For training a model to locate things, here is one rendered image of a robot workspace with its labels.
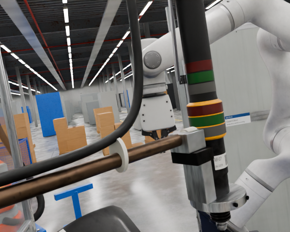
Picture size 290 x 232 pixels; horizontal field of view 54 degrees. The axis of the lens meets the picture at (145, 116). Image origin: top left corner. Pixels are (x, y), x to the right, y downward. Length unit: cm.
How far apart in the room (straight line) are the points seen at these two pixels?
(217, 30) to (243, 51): 150
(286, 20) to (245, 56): 144
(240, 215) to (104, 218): 74
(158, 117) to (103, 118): 704
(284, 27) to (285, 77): 17
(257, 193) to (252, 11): 61
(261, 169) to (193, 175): 78
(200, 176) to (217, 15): 61
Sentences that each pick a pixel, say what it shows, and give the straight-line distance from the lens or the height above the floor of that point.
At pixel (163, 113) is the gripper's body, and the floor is 153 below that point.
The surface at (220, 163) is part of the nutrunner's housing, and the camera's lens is 36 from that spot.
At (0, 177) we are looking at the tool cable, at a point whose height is 155.
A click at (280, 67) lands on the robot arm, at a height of 161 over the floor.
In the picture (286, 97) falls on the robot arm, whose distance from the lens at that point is 104.
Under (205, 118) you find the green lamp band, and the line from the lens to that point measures 34.
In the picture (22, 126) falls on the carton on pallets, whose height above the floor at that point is 124.
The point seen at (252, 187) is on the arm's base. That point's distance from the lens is 111.
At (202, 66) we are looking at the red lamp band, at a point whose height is 161.
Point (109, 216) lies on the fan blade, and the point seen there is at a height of 142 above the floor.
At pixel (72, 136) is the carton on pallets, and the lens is 957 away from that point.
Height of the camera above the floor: 159
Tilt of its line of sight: 4 degrees down
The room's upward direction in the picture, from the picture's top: 9 degrees counter-clockwise
